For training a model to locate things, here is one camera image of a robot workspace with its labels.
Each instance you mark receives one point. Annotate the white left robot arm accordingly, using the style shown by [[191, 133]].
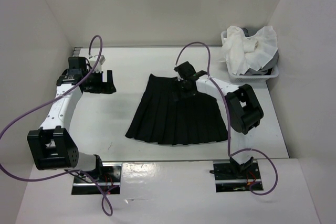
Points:
[[89, 163]]

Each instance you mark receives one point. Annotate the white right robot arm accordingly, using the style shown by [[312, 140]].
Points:
[[243, 110]]

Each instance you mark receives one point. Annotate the white crumpled cloth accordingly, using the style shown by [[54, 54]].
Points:
[[249, 49]]

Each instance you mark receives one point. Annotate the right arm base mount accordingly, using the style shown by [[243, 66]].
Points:
[[226, 180]]

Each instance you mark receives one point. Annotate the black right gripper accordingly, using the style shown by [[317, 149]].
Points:
[[186, 95]]

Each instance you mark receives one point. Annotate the white plastic laundry basket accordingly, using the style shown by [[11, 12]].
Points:
[[252, 77]]

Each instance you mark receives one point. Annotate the black pleated skirt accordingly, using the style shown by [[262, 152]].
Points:
[[161, 119]]

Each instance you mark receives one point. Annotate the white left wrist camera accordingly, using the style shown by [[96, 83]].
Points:
[[96, 63]]

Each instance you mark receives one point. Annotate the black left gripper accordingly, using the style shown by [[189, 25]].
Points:
[[107, 88]]

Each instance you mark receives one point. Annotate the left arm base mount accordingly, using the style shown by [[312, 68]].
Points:
[[109, 181]]

